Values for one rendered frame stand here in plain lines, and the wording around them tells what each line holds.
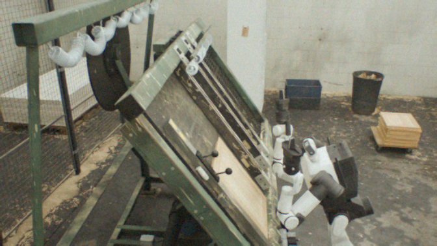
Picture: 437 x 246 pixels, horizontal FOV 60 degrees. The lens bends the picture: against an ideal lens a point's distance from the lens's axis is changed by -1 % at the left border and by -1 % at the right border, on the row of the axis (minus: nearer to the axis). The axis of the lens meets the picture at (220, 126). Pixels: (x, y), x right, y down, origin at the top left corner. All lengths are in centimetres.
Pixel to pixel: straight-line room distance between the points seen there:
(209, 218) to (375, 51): 626
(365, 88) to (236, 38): 225
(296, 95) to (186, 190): 509
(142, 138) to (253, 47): 461
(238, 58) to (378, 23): 276
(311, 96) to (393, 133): 179
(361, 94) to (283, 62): 173
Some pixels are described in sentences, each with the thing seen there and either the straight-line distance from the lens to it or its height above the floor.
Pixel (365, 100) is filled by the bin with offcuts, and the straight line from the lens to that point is 678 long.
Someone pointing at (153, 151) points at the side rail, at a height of 164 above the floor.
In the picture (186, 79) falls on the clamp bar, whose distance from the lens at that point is 251.
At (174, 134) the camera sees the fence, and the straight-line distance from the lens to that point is 195.
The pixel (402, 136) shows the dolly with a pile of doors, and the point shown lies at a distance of 559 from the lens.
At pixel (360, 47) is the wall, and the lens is 768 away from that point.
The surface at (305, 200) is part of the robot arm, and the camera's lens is 214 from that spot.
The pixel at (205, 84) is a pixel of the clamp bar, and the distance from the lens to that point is 281.
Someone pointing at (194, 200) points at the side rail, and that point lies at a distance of 183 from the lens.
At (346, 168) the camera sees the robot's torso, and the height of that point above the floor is 134.
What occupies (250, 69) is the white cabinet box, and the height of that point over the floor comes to 77.
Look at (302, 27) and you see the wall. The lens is 751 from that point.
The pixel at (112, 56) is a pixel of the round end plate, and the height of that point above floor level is 183.
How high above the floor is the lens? 243
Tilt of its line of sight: 24 degrees down
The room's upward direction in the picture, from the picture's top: straight up
